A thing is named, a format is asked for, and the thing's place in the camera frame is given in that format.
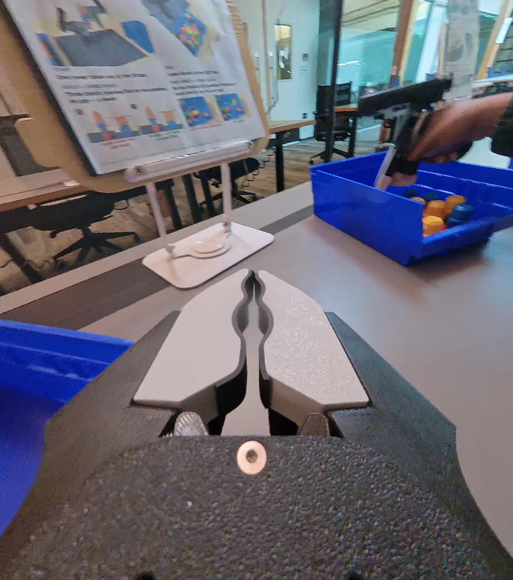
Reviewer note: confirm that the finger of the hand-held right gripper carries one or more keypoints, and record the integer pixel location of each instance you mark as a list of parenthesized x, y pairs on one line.
[(385, 170)]

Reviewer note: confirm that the person's right hand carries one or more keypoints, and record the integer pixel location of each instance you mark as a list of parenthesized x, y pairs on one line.
[(455, 124)]

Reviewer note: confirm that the dark wall panel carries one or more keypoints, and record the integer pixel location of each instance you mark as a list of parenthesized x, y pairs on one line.
[(16, 145)]

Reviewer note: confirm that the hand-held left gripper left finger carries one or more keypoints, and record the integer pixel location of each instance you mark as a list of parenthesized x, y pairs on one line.
[(193, 353)]

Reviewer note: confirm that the pile of mega blocks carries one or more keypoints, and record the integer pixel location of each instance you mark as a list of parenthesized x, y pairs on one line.
[(437, 213)]

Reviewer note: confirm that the wooden desk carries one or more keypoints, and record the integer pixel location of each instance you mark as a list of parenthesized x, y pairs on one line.
[(11, 197), (290, 127)]

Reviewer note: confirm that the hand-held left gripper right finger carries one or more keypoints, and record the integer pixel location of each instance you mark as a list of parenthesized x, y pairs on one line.
[(310, 358)]

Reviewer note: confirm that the black office chair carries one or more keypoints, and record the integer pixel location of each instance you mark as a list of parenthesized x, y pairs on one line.
[(333, 118), (70, 217)]

